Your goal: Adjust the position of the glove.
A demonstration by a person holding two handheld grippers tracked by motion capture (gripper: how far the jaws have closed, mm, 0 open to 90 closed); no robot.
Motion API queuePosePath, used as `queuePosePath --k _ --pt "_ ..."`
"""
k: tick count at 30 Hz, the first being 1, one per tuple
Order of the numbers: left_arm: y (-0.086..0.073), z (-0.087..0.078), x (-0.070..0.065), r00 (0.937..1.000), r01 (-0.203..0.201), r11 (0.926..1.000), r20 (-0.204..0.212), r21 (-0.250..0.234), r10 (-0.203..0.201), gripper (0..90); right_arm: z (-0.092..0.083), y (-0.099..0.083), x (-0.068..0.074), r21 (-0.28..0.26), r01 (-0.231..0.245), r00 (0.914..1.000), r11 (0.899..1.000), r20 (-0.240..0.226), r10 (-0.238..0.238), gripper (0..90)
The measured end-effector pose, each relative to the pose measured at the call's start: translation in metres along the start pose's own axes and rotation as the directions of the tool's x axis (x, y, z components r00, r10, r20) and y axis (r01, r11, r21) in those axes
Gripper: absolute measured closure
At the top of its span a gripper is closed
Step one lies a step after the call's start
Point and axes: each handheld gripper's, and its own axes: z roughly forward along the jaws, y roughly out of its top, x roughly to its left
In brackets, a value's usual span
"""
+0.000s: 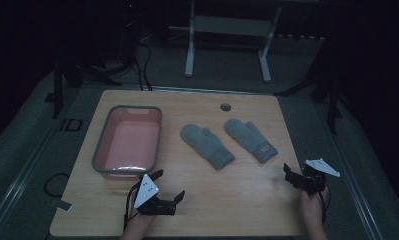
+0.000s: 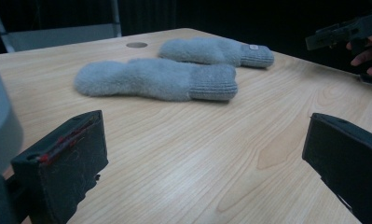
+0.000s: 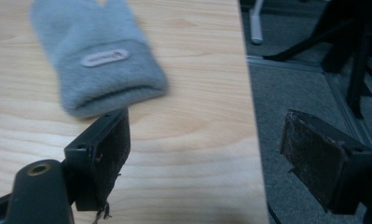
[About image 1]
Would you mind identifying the black floor cables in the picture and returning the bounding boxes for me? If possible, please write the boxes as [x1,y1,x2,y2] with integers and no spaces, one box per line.
[132,36,154,92]

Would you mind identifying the looped black cable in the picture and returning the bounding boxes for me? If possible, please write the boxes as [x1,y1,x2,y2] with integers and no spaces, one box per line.
[43,172,71,199]

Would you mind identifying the grey tape piece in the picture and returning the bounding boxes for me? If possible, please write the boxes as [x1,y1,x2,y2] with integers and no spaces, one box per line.
[49,198,73,212]

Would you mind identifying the left hand-held gripper black cable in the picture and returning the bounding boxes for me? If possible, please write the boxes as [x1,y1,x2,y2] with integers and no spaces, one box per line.
[122,181,145,232]

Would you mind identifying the hand-held gripper black cable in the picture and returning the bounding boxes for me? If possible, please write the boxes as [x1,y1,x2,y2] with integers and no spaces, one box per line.
[317,190,332,225]
[122,181,145,232]

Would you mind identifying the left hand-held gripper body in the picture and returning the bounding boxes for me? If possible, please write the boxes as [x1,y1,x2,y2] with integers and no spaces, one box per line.
[133,173,178,216]

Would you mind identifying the white metal stand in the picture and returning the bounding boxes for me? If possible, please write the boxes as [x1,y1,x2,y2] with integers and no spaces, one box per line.
[168,0,284,84]

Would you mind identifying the right hand-held gripper black cable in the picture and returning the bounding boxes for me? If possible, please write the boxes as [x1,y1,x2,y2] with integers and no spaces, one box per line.
[317,190,332,225]

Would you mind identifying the grey mitten with label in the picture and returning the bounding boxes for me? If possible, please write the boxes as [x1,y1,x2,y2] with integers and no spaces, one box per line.
[223,118,279,165]

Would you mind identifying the plain grey mitten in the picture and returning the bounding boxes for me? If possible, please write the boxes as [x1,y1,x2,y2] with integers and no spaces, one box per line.
[179,123,236,171]

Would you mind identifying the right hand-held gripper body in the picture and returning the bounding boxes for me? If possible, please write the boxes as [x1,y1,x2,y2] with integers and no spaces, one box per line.
[295,157,341,197]

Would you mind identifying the black tripod stand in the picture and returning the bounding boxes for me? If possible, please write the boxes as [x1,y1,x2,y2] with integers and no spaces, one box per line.
[275,63,346,135]
[50,56,124,120]

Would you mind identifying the person's right hand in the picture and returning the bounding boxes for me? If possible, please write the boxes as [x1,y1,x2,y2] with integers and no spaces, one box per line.
[298,187,330,228]

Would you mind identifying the pink basin with grey rim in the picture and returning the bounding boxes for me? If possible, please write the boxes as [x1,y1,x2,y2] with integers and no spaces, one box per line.
[91,105,163,181]

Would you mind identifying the person's left hand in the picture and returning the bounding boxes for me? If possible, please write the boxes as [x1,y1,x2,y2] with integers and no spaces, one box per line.
[128,199,157,232]

